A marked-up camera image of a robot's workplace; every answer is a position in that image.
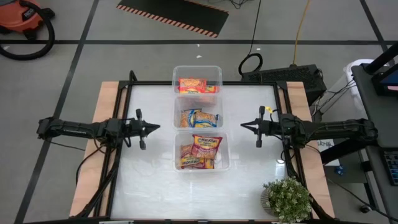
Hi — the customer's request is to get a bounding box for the black monitor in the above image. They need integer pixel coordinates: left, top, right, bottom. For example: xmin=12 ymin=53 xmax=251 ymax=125
xmin=371 ymin=63 xmax=398 ymax=97

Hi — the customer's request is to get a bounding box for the green plant with white flowers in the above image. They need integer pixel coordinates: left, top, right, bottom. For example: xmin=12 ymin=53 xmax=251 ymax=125
xmin=262 ymin=176 xmax=313 ymax=224

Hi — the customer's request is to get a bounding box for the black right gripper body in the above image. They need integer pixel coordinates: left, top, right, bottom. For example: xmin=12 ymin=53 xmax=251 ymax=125
xmin=256 ymin=105 xmax=280 ymax=148

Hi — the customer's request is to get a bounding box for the orange shop vacuum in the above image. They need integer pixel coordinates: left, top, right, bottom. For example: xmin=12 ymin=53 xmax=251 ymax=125
xmin=0 ymin=0 xmax=56 ymax=61
xmin=0 ymin=0 xmax=56 ymax=34

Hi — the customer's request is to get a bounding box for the yellow power cable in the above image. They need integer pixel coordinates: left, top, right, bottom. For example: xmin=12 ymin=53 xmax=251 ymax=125
xmin=292 ymin=0 xmax=312 ymax=67

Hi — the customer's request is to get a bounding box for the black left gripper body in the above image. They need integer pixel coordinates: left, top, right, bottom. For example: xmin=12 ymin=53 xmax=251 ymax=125
xmin=123 ymin=108 xmax=146 ymax=151

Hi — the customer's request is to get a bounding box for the red Maruchan ramen packet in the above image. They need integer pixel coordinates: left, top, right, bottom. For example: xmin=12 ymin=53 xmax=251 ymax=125
xmin=180 ymin=143 xmax=195 ymax=159
xmin=191 ymin=134 xmax=223 ymax=160
xmin=179 ymin=155 xmax=215 ymax=170

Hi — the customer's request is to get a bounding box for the wooden side board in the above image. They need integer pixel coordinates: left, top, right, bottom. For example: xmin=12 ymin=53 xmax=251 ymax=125
xmin=285 ymin=81 xmax=336 ymax=218
xmin=68 ymin=81 xmax=121 ymax=218

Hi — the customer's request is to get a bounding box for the black computer case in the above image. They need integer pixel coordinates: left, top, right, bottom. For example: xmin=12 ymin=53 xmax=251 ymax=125
xmin=241 ymin=63 xmax=328 ymax=106

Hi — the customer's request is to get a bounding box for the white printed paper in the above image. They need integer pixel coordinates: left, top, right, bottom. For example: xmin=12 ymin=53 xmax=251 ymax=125
xmin=317 ymin=139 xmax=341 ymax=167

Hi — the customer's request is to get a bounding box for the white plastic container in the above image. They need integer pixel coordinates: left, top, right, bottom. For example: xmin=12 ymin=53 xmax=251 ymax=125
xmin=325 ymin=58 xmax=376 ymax=138

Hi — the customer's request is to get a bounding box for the black aluminium table frame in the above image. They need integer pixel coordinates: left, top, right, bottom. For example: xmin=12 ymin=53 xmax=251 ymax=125
xmin=74 ymin=70 xmax=335 ymax=224

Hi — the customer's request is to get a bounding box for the black keyboard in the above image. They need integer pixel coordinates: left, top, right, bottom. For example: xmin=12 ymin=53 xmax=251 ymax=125
xmin=382 ymin=151 xmax=398 ymax=187

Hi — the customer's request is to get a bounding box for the black power cable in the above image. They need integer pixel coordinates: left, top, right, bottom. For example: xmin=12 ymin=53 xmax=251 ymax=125
xmin=238 ymin=0 xmax=264 ymax=76

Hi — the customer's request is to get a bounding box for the striped plant pot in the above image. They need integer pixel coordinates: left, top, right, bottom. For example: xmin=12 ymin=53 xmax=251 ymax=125
xmin=260 ymin=188 xmax=279 ymax=218

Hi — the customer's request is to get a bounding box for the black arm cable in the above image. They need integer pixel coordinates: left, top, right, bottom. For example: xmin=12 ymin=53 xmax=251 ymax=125
xmin=75 ymin=141 xmax=108 ymax=187

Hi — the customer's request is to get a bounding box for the clear plastic bin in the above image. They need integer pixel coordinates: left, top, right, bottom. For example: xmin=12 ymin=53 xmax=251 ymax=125
xmin=173 ymin=130 xmax=231 ymax=173
xmin=172 ymin=65 xmax=223 ymax=98
xmin=172 ymin=95 xmax=224 ymax=131

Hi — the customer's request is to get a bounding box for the grey desk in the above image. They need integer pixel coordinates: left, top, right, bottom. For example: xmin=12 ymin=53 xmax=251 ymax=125
xmin=320 ymin=42 xmax=398 ymax=220

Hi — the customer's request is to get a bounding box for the black hazard-striped floor mat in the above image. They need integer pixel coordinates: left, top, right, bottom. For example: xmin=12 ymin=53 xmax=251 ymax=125
xmin=116 ymin=0 xmax=230 ymax=39

